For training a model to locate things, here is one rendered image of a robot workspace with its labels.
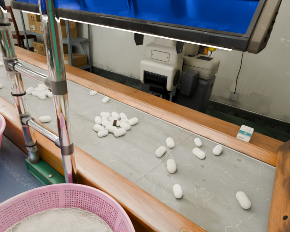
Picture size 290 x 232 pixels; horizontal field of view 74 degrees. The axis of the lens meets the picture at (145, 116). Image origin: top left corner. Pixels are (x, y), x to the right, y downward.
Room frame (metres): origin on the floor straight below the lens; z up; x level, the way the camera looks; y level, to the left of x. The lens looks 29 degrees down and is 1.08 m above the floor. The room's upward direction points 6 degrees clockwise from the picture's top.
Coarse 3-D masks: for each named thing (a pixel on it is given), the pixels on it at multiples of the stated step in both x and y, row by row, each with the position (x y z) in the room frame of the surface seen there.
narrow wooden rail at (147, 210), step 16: (0, 96) 0.59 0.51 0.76; (0, 112) 0.48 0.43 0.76; (16, 112) 0.49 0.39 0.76; (16, 128) 0.43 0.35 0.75; (48, 128) 0.43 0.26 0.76; (16, 144) 0.44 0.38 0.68; (48, 144) 0.36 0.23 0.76; (48, 160) 0.35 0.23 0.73; (80, 160) 0.32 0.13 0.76; (96, 160) 0.33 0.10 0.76; (64, 176) 0.31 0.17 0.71; (80, 176) 0.28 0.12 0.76; (96, 176) 0.28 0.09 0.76; (112, 176) 0.28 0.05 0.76; (112, 192) 0.24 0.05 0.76; (128, 192) 0.25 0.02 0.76; (144, 192) 0.25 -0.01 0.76; (128, 208) 0.22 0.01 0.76; (144, 208) 0.22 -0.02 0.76; (160, 208) 0.22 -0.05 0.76; (144, 224) 0.19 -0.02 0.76; (160, 224) 0.19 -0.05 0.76; (176, 224) 0.20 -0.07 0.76; (192, 224) 0.20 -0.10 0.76
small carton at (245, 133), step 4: (240, 128) 0.51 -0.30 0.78; (244, 128) 0.51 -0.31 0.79; (248, 128) 0.51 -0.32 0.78; (252, 128) 0.52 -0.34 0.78; (240, 132) 0.49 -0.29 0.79; (244, 132) 0.49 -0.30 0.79; (248, 132) 0.49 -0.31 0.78; (252, 132) 0.49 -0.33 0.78; (240, 136) 0.48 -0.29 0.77; (244, 136) 0.47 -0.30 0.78; (248, 136) 0.47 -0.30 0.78; (244, 140) 0.47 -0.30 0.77; (248, 140) 0.47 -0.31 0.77
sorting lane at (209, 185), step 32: (32, 96) 0.66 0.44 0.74; (96, 96) 0.72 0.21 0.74; (160, 128) 0.53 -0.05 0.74; (128, 160) 0.36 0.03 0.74; (160, 160) 0.38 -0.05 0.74; (192, 160) 0.39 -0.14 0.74; (224, 160) 0.40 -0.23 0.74; (256, 160) 0.42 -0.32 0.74; (160, 192) 0.28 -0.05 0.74; (192, 192) 0.29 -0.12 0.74; (224, 192) 0.30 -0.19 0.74; (256, 192) 0.31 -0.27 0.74; (224, 224) 0.22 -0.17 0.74; (256, 224) 0.23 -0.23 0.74
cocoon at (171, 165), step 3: (168, 159) 0.36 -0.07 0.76; (171, 159) 0.36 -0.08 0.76; (168, 162) 0.35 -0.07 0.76; (171, 162) 0.35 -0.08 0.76; (174, 162) 0.35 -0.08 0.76; (168, 165) 0.34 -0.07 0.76; (171, 165) 0.34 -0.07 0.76; (174, 165) 0.34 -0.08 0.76; (168, 168) 0.34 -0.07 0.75; (171, 168) 0.33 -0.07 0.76; (174, 168) 0.33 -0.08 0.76; (168, 171) 0.34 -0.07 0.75; (171, 171) 0.33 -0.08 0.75; (174, 171) 0.33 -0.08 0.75
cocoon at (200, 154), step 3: (192, 150) 0.42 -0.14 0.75; (195, 150) 0.41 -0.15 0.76; (198, 150) 0.41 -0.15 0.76; (195, 153) 0.41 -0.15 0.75; (198, 153) 0.40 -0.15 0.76; (201, 153) 0.40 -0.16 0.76; (204, 153) 0.40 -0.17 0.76; (198, 156) 0.40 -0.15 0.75; (201, 156) 0.39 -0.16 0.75; (204, 156) 0.40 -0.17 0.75
